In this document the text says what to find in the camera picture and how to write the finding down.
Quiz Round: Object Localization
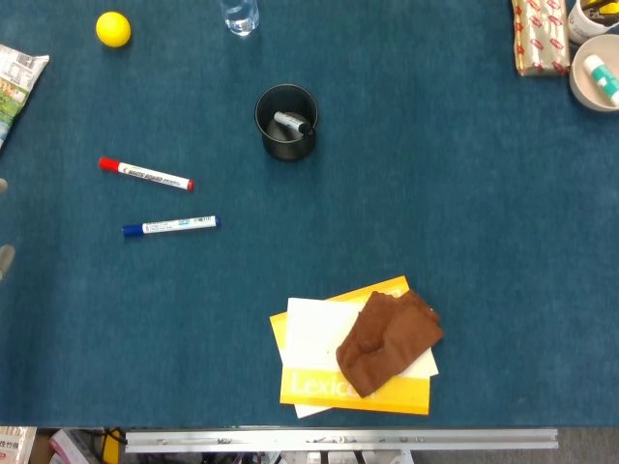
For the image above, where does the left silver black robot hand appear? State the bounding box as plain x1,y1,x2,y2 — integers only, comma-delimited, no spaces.
0,177,16,280

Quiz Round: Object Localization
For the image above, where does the red whiteboard marker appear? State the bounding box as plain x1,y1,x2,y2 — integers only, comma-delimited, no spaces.
98,156,195,192

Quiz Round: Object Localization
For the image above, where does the blue whiteboard marker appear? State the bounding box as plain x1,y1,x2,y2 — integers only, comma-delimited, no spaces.
121,215,221,238

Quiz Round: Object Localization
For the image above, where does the black mesh pen cup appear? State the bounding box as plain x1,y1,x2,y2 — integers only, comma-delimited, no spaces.
254,83,319,162

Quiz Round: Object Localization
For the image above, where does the black marker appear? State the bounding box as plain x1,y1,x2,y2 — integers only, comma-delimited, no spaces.
273,110,314,136

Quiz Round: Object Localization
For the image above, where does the white green snack bag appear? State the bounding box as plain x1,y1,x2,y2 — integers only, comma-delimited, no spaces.
0,43,50,151

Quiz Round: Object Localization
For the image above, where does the white red printed booklet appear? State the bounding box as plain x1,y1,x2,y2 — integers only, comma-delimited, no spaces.
0,425,38,464

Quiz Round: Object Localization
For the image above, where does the pink white packet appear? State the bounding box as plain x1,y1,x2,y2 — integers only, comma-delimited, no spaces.
47,428,94,464

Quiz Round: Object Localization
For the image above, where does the yellow box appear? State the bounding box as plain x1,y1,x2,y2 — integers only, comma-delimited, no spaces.
101,427,122,464

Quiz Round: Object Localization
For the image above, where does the yellow ball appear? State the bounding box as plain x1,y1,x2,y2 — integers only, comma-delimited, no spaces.
95,12,133,48

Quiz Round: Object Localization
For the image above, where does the white paper sheet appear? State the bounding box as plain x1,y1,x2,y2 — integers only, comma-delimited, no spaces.
284,297,440,420

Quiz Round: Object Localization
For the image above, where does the clear plastic water bottle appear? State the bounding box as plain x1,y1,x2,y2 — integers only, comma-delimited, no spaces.
220,0,260,38

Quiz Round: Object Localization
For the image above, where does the brown folded cloth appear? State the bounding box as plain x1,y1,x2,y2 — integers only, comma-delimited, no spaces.
335,289,445,399

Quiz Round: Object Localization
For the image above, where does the yellow Lexicon notebook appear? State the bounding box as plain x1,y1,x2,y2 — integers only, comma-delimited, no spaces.
269,275,431,417

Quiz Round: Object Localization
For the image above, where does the gold red-printed snack package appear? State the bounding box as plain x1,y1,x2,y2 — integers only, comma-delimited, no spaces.
511,0,572,77

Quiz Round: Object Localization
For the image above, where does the beige bowl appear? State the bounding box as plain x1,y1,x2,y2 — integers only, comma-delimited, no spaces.
568,33,619,113

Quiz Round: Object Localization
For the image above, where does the white paper cup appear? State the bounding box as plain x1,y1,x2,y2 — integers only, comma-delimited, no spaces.
566,0,619,45

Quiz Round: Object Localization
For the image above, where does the white green glue stick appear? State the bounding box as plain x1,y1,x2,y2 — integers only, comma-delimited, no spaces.
582,54,619,107

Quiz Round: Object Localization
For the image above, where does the yellow black tool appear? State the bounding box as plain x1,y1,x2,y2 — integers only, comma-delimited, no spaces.
579,0,619,16

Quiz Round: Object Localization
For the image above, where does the aluminium profile rail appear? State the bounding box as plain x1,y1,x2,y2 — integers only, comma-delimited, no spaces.
124,427,559,454

